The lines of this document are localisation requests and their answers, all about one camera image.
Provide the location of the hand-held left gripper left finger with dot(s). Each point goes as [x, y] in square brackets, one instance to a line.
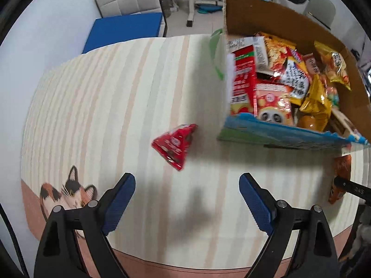
[120, 205]

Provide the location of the printed cardboard box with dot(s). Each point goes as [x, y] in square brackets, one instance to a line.
[289, 20]

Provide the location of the striped cat print tablecloth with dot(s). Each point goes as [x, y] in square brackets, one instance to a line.
[130, 107]

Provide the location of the grey chair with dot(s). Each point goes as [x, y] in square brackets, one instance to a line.
[321, 8]

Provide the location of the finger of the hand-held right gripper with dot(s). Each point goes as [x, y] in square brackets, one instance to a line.
[352, 189]

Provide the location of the small dark red packet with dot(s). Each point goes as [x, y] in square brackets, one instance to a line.
[175, 144]

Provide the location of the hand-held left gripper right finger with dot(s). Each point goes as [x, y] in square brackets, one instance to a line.
[255, 205]

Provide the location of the heap of snack packets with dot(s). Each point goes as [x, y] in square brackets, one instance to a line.
[313, 87]

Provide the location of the white desk leg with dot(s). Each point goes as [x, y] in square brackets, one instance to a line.
[190, 3]

